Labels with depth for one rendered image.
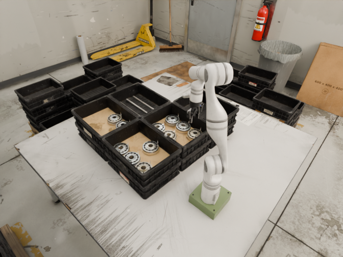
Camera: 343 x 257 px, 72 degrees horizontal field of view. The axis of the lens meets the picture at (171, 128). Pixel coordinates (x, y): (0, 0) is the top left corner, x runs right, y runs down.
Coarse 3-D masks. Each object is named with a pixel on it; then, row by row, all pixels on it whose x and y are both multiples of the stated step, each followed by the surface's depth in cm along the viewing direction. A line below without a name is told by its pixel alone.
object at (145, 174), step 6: (138, 120) 156; (126, 126) 151; (150, 126) 151; (114, 132) 146; (156, 132) 147; (102, 138) 142; (168, 138) 143; (108, 144) 138; (174, 144) 139; (114, 150) 134; (180, 150) 135; (120, 156) 131; (168, 156) 131; (174, 156) 133; (126, 162) 128; (162, 162) 128; (132, 168) 125; (156, 168) 126; (138, 174) 123; (144, 174) 121
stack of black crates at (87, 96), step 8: (96, 80) 268; (104, 80) 267; (72, 88) 250; (80, 88) 257; (88, 88) 265; (96, 88) 271; (104, 88) 272; (112, 88) 254; (80, 96) 238; (88, 96) 258; (96, 96) 243; (80, 104) 247
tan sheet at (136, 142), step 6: (132, 138) 157; (138, 138) 157; (144, 138) 157; (132, 144) 152; (138, 144) 152; (132, 150) 148; (138, 150) 148; (162, 150) 149; (144, 156) 145; (150, 156) 145; (156, 156) 145; (162, 156) 145; (156, 162) 141
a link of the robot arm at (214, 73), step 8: (208, 64) 94; (216, 64) 93; (208, 72) 93; (216, 72) 92; (224, 72) 92; (208, 80) 94; (216, 80) 93; (224, 80) 94; (208, 88) 96; (208, 96) 97; (208, 104) 99; (216, 104) 97; (208, 112) 100; (216, 112) 98; (224, 112) 100; (208, 120) 101; (216, 120) 99; (224, 120) 100
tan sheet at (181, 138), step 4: (160, 120) 172; (164, 120) 172; (180, 120) 173; (164, 124) 169; (168, 128) 165; (172, 128) 166; (176, 132) 163; (180, 136) 159; (184, 136) 160; (176, 140) 156; (180, 140) 156; (184, 140) 156; (188, 140) 156; (184, 144) 153
